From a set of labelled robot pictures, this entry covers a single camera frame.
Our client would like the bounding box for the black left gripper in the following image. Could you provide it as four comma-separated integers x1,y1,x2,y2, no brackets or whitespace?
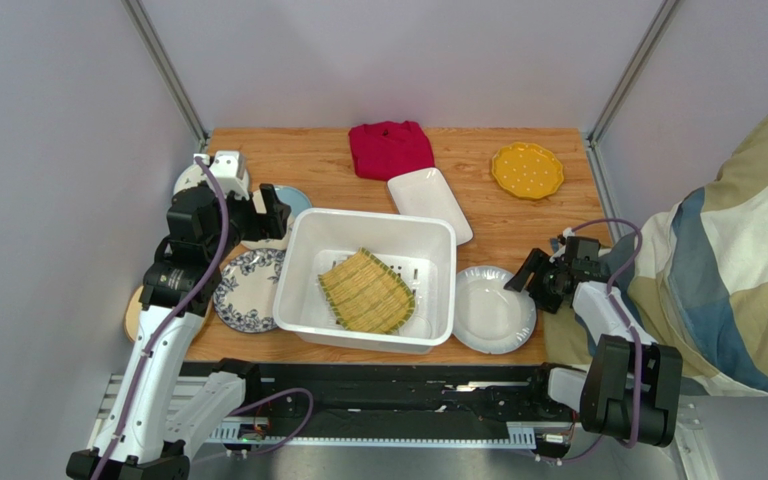
206,184,291,263

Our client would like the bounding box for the white round plate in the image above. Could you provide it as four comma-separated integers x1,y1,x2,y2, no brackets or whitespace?
453,266,537,355

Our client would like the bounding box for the yellow polka dot plate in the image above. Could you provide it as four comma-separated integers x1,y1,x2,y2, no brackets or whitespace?
490,142,565,200

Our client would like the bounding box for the woven bamboo tray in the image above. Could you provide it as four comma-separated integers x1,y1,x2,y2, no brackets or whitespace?
318,248,416,335

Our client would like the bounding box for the white rectangular plate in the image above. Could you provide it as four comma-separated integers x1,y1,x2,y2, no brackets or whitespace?
387,167,474,245

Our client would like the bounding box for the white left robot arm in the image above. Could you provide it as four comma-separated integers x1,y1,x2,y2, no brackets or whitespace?
66,182,291,479

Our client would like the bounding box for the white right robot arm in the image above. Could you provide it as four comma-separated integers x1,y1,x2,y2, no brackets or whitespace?
505,235,683,447

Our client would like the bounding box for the white plastic bin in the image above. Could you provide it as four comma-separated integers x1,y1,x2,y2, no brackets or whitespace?
273,208,457,354

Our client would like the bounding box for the light blue plate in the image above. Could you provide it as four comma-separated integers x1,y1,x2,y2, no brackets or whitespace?
240,185,312,250

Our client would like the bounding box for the blue floral plate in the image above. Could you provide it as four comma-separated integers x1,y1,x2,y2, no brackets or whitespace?
212,248,285,334

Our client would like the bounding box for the white plate with red flowers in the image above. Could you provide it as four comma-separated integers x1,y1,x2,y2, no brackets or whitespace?
172,164,250,195

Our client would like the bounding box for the red folded cloth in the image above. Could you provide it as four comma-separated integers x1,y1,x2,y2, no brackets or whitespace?
348,121,435,181

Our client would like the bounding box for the round wooden board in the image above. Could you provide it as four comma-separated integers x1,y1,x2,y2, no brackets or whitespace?
123,286,214,343

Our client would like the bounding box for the patterned quilt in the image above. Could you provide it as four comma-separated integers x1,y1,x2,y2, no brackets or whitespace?
543,73,768,397

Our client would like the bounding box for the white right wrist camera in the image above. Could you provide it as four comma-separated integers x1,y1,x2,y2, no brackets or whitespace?
550,227,574,259

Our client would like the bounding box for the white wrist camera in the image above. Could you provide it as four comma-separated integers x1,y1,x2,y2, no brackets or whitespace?
194,150,250,200
550,227,574,259

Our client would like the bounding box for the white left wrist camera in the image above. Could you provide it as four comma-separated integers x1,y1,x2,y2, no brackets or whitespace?
194,150,250,200

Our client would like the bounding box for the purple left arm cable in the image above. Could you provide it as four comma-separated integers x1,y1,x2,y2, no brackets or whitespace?
89,156,231,480

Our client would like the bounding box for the aluminium frame post right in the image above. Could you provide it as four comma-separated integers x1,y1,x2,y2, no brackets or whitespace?
586,0,684,148

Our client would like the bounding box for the aluminium frame post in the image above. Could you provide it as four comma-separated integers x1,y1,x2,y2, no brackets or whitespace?
121,0,210,151
586,0,684,148

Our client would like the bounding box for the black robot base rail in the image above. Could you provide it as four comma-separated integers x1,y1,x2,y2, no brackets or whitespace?
242,363,574,440

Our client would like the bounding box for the aluminium frame post left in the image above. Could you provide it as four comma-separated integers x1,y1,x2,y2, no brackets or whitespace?
121,0,210,151

